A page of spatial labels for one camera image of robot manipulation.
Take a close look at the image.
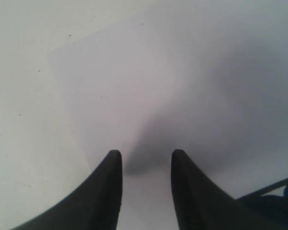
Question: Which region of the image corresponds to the black paintbrush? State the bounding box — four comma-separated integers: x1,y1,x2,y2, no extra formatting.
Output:
237,178,288,201

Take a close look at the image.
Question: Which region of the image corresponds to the white paper with square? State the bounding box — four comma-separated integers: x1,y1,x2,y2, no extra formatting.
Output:
48,0,288,230

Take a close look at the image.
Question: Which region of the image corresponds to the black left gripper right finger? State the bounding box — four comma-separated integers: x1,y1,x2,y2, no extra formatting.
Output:
171,149,283,230

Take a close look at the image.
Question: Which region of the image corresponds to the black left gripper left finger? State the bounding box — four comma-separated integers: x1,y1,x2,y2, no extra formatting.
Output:
17,150,122,230

